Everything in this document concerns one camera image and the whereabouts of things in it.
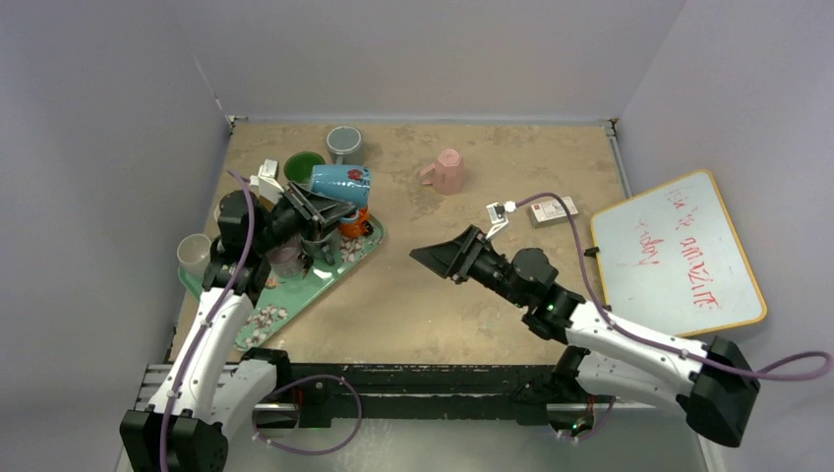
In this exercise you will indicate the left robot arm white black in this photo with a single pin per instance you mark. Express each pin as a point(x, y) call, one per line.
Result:
point(189, 421)

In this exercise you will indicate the grey-blue mug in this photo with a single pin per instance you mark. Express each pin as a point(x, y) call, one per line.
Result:
point(326, 249)

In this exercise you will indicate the small red white box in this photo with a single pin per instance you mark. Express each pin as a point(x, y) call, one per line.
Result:
point(550, 212)

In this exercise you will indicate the whiteboard with yellow frame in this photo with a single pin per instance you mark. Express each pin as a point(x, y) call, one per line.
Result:
point(670, 259)

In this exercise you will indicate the orange mug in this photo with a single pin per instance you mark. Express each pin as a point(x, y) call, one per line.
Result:
point(356, 225)

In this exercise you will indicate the white-grey mug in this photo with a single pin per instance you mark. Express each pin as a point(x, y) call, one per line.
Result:
point(193, 254)

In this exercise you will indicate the grey-teal mug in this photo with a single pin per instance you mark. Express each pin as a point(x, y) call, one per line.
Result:
point(345, 145)

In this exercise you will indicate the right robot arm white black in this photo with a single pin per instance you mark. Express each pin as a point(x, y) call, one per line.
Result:
point(704, 381)

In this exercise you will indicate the blue mug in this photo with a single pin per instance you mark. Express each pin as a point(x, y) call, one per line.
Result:
point(351, 183)

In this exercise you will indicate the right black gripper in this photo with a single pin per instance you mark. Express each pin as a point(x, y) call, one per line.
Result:
point(468, 254)

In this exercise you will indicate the green floral tray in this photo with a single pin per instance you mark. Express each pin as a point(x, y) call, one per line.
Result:
point(282, 299)

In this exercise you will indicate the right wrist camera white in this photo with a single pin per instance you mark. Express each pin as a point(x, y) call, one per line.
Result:
point(498, 214)

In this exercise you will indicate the cream floral mug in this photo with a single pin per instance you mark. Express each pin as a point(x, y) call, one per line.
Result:
point(299, 167)

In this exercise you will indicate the purple mug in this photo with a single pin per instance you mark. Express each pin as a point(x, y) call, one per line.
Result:
point(289, 260)

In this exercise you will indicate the pink faceted mug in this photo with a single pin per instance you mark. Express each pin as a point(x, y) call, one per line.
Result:
point(446, 174)

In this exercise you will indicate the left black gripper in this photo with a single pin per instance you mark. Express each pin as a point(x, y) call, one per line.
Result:
point(314, 209)

